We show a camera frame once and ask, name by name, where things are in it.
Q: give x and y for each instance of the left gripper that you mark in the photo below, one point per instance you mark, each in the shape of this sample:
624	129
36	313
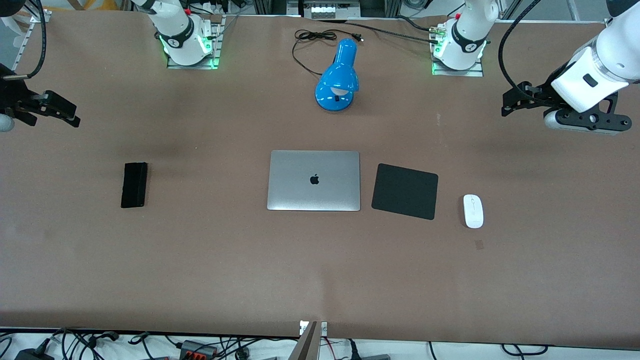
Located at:
543	94

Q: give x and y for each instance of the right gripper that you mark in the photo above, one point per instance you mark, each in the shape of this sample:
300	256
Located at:
11	97

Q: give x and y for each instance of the black smartphone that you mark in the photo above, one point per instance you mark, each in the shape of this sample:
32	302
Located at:
134	185

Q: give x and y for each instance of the white computer mouse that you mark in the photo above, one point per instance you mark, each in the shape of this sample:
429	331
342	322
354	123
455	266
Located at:
473	211

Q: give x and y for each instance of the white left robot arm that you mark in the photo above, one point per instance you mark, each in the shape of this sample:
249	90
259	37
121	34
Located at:
470	35

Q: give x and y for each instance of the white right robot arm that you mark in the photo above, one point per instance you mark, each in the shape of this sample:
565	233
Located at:
180	30

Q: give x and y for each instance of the black mouse pad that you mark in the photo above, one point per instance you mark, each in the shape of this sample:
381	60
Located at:
405	191

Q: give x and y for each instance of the blue desk lamp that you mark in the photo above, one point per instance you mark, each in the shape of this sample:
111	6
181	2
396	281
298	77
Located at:
337	77

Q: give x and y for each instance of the white power strip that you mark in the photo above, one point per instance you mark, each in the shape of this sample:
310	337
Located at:
327	10

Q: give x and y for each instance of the brown table cover sheet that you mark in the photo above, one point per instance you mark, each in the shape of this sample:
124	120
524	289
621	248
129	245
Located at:
200	275

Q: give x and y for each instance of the silver closed laptop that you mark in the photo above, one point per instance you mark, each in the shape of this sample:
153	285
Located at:
313	192

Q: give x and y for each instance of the black power adapter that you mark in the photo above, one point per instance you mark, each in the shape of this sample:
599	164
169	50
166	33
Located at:
32	355

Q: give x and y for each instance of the grey connector with orange levers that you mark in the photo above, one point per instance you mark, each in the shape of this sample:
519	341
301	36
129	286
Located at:
197	349

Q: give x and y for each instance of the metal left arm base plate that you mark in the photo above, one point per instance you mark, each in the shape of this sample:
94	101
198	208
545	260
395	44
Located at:
475	72

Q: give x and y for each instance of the perforated aluminium rail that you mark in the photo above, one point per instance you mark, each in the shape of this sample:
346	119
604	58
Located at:
22	45

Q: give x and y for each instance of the black left camera mount plate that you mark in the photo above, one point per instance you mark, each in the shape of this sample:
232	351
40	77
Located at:
600	122

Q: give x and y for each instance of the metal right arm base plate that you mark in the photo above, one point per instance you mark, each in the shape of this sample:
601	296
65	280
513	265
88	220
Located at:
215	55

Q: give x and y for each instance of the black aluminium frame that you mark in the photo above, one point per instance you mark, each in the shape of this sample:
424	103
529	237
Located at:
270	6

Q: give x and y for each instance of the aluminium post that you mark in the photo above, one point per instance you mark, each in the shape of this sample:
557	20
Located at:
311	342

